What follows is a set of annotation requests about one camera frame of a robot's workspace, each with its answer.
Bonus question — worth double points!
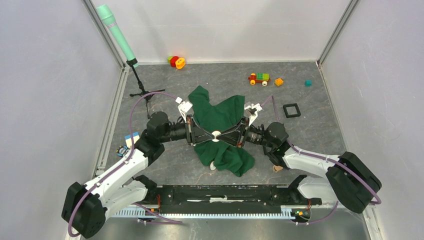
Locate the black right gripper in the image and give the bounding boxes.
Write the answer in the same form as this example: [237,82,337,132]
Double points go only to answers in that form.
[215,116,274,149]

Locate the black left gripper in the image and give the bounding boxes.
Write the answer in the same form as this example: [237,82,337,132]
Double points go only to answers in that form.
[159,114,215,146]

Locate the green fabric garment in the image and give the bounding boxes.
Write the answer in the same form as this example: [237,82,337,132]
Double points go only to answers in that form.
[188,85,255,177]

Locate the yellow sunflower brooch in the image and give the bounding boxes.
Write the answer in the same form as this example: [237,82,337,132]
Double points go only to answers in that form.
[209,161,217,171]

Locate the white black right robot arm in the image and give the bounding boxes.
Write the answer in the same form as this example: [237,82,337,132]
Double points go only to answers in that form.
[212,117,382,214]

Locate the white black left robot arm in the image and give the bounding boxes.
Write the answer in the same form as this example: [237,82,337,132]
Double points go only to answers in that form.
[61,111,222,238]

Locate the tan wooden block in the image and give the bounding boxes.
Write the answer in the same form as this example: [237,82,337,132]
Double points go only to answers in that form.
[272,165,284,173]

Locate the black tripod microphone stand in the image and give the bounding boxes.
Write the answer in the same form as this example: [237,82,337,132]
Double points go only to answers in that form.
[126,58,153,119]

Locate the colourful toy brick car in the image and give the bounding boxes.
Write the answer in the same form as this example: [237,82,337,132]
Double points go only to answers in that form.
[248,73,271,87]

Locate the blue white toy brick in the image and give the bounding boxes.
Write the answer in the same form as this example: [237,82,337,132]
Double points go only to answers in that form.
[124,132,140,148]

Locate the orange toy brick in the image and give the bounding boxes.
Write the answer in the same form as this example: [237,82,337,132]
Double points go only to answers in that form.
[274,78,284,87]

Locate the blue cartoon badge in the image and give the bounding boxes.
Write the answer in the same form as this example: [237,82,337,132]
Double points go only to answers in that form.
[116,145,131,158]

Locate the red orange green toy blocks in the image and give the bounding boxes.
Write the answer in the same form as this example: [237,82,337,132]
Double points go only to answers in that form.
[167,55,186,70]

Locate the teal small cube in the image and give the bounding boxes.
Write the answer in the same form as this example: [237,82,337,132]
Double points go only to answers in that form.
[304,79,312,87]

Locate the mint green microphone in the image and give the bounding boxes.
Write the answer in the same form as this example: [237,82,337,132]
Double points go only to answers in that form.
[96,4,138,68]

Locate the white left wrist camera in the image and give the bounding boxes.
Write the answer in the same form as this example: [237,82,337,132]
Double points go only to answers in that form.
[175,97,193,123]

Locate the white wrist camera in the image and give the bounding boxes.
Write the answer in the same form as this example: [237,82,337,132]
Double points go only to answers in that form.
[244,102,263,127]
[175,97,193,123]

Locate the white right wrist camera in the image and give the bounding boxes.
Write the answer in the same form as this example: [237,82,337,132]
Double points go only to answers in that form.
[244,102,263,127]

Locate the black square frame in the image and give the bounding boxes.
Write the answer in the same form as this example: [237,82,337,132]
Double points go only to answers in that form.
[282,103,301,119]

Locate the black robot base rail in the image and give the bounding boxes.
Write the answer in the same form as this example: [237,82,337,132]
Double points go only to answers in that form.
[135,175,322,214]

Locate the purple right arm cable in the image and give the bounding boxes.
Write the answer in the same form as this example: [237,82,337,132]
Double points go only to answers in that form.
[261,94,382,226]

